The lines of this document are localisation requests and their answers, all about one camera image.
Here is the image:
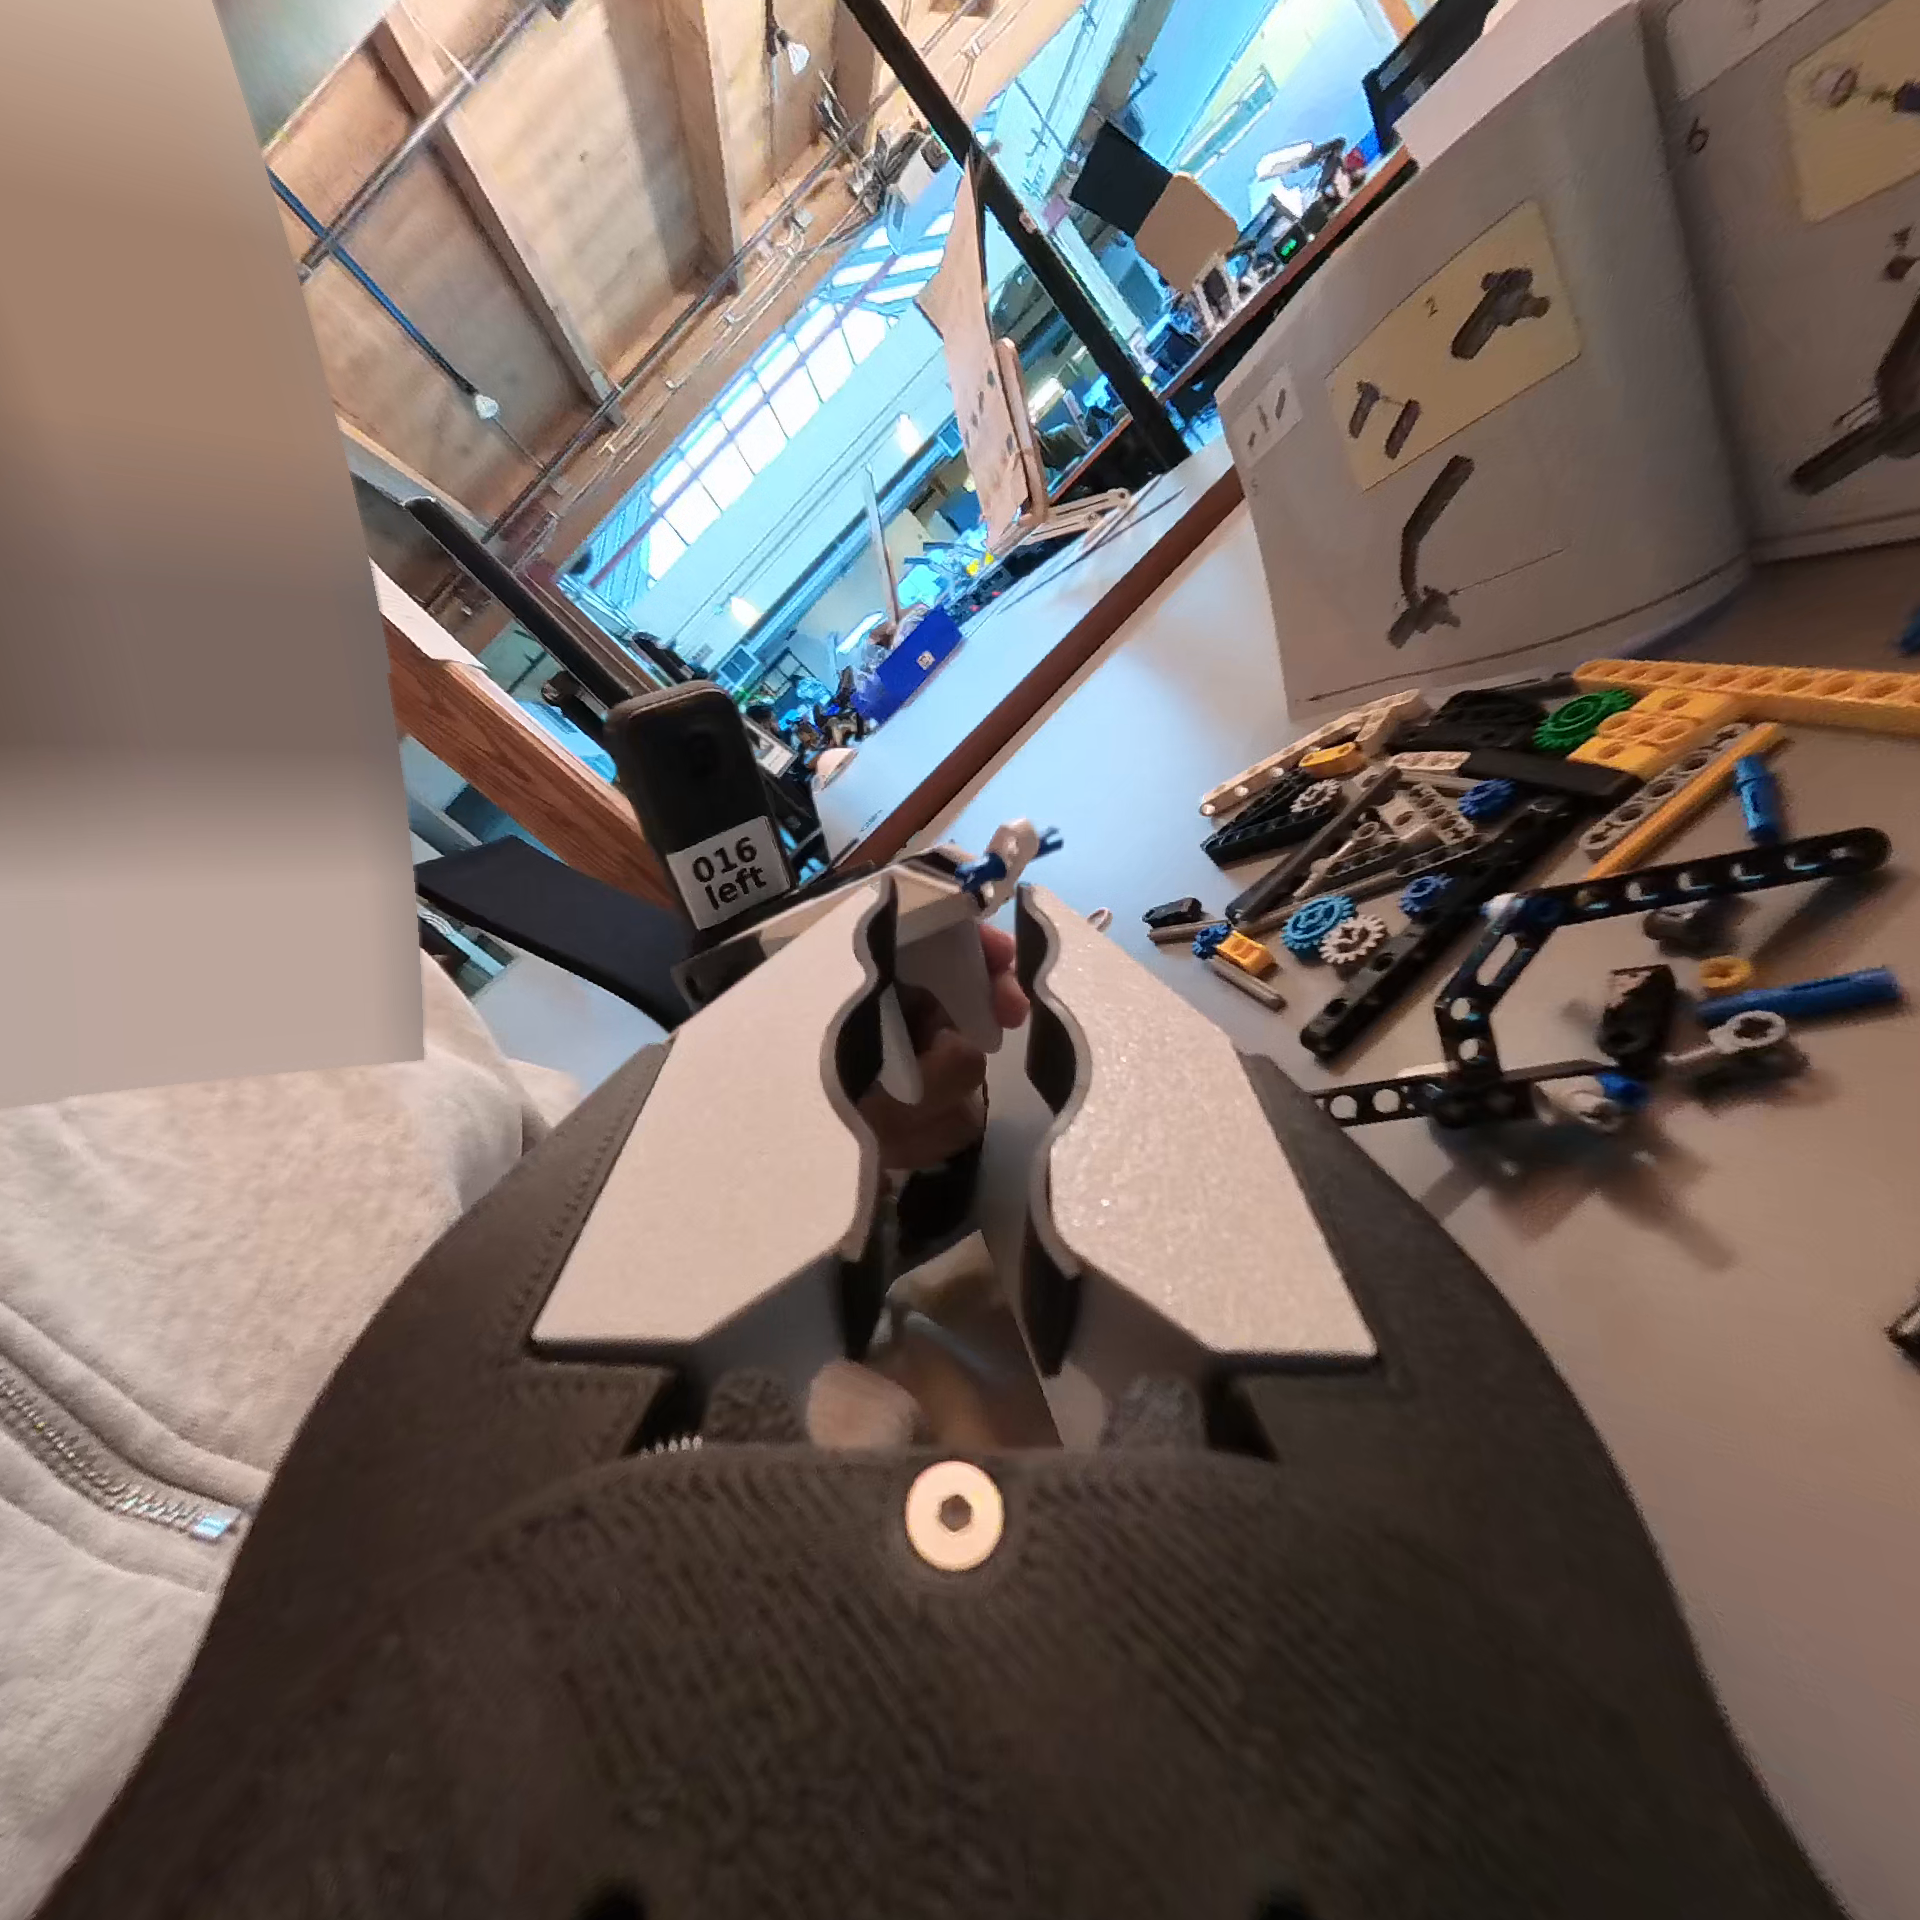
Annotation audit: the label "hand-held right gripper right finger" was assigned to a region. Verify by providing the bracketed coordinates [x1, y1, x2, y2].
[1015, 884, 1383, 1378]

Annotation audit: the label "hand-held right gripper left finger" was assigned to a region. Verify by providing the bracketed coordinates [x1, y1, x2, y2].
[528, 874, 904, 1374]

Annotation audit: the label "small white blue lego piece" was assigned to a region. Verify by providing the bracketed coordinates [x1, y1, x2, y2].
[961, 815, 1070, 913]

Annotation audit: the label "pile of loose lego pieces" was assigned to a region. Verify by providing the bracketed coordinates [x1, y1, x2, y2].
[1144, 651, 1920, 1142]

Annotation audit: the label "wooden side table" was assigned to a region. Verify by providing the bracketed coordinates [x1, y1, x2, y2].
[369, 562, 682, 910]

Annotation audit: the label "wooden stand with paper sheet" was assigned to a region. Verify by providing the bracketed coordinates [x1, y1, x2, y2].
[914, 162, 1136, 561]

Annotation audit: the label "grey zip hoodie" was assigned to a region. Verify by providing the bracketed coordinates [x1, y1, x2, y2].
[0, 961, 590, 1920]

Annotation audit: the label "black diagonal pole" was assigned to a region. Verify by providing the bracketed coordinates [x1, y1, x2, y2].
[836, 0, 1194, 459]

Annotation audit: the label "beige chair back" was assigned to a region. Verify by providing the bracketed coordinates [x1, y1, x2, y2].
[1136, 171, 1243, 291]

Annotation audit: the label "black computer monitor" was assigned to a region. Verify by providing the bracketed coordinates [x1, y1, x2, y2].
[1067, 118, 1179, 233]

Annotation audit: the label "white instruction booklet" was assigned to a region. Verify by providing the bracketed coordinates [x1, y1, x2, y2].
[1216, 0, 1920, 721]

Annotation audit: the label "black lego beam frame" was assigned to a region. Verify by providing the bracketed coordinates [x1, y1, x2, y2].
[1298, 825, 1898, 1131]

